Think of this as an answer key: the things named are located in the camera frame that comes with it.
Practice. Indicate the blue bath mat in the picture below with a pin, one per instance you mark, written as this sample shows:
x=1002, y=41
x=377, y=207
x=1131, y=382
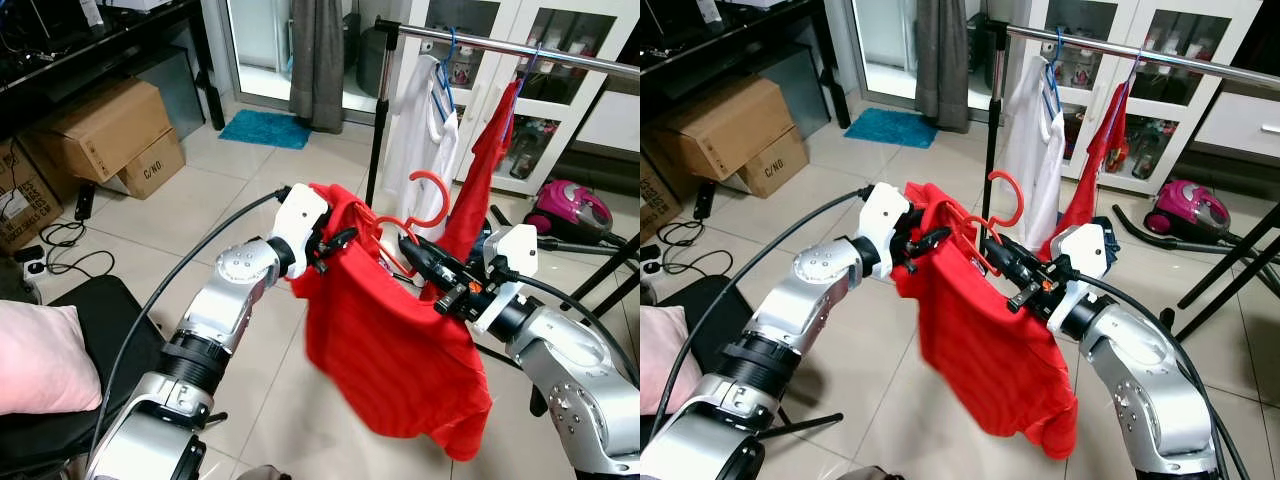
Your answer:
x=265, y=130
x=890, y=128

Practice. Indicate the small printed cardboard box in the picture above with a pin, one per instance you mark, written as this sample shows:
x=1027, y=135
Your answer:
x=155, y=170
x=775, y=170

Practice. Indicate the labelled cardboard box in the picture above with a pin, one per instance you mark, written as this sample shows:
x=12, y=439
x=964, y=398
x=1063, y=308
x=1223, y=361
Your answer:
x=655, y=200
x=25, y=200

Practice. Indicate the pink pillow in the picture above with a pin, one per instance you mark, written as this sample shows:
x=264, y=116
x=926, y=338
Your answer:
x=665, y=360
x=45, y=360

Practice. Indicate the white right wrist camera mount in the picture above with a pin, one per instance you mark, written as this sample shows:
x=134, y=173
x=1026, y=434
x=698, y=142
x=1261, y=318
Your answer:
x=512, y=250
x=1080, y=250

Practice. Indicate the large plain cardboard box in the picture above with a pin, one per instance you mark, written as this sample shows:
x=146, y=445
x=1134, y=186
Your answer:
x=725, y=125
x=105, y=125

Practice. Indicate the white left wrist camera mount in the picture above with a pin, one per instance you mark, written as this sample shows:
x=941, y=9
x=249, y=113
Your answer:
x=885, y=215
x=298, y=215

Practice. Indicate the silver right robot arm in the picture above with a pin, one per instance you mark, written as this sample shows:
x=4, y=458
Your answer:
x=1130, y=360
x=570, y=360

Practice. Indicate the grey curtain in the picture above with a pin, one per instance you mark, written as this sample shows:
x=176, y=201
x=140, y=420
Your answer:
x=318, y=60
x=942, y=60

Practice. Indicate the white power strip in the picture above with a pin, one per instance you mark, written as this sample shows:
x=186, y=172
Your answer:
x=652, y=267
x=35, y=275

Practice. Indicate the blue clothes hanger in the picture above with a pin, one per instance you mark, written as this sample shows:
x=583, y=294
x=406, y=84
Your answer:
x=445, y=90
x=517, y=100
x=1052, y=85
x=1120, y=105

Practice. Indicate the black metal support bar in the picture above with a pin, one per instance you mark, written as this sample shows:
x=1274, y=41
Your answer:
x=800, y=427

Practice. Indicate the white sleeveless shirt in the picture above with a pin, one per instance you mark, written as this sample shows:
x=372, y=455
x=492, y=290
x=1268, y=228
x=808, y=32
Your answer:
x=420, y=150
x=1030, y=150

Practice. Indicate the black chair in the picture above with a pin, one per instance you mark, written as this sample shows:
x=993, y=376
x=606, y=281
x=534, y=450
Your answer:
x=110, y=300
x=715, y=300

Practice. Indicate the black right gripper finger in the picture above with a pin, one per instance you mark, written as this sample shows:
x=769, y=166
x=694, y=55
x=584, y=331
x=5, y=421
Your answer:
x=420, y=268
x=430, y=252
x=1008, y=250
x=1000, y=265

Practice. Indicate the white framed glass door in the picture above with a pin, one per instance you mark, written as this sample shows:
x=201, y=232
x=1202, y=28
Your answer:
x=260, y=40
x=885, y=40

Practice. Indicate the black desk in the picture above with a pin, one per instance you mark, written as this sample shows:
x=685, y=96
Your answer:
x=60, y=60
x=700, y=55

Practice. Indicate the pink vacuum cleaner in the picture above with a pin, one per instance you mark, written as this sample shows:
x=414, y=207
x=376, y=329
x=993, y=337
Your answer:
x=570, y=210
x=1190, y=210

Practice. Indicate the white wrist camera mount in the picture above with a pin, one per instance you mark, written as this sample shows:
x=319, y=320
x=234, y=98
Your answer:
x=1080, y=250
x=298, y=215
x=885, y=215
x=512, y=250

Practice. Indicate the black power adapter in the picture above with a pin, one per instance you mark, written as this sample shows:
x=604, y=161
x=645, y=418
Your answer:
x=706, y=200
x=85, y=200

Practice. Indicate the white glass-door cabinet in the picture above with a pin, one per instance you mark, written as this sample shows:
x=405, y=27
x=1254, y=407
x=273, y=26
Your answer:
x=1240, y=125
x=610, y=120

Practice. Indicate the red shirt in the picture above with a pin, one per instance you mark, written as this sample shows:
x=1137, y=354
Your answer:
x=480, y=180
x=1095, y=190

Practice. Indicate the red t-shirt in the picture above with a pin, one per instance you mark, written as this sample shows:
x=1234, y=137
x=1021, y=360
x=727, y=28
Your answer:
x=400, y=350
x=990, y=350

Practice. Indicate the red plastic clothes hanger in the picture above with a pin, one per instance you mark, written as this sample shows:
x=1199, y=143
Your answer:
x=445, y=200
x=1021, y=200

